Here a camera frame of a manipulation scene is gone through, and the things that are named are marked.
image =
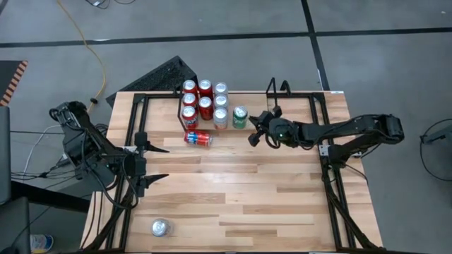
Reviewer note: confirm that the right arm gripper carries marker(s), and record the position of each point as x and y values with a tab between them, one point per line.
282	132

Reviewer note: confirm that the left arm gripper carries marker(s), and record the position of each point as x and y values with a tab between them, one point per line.
136	165

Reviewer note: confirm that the green Sprite can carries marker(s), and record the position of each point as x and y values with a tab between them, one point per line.
240	116

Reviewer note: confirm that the silver and red soda can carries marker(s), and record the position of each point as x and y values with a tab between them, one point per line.
160	227
220	87
220	117
221	101

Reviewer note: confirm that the red Coca-Cola Zero can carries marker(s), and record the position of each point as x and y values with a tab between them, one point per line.
205	107
205	85

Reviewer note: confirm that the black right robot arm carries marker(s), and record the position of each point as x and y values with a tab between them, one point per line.
353	128

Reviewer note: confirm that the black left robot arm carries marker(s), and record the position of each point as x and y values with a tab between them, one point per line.
84	144

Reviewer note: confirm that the black floor beam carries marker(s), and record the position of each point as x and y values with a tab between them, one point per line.
53	197

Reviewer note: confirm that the white and blue container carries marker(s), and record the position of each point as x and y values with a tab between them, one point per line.
40	242

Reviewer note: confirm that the black mat with striped edge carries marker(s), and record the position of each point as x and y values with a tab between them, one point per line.
10	83

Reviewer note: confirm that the black metal table frame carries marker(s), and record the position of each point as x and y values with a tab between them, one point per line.
159	96

